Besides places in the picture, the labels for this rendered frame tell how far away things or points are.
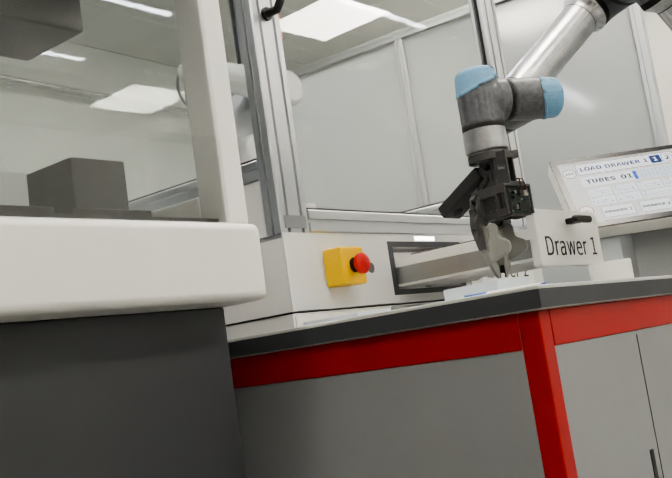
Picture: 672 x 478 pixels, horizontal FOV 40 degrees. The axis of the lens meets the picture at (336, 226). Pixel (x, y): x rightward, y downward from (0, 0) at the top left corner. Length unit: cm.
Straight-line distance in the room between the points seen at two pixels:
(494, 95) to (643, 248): 133
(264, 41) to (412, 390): 81
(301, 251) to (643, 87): 216
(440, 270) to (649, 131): 185
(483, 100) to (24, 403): 92
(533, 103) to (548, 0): 219
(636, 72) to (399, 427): 257
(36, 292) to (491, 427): 56
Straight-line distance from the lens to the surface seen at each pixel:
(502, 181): 160
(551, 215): 185
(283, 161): 174
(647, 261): 288
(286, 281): 169
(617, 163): 296
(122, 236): 111
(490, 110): 163
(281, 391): 139
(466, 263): 186
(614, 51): 371
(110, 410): 116
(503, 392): 118
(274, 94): 177
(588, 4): 196
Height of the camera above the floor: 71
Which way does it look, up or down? 8 degrees up
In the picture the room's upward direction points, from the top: 8 degrees counter-clockwise
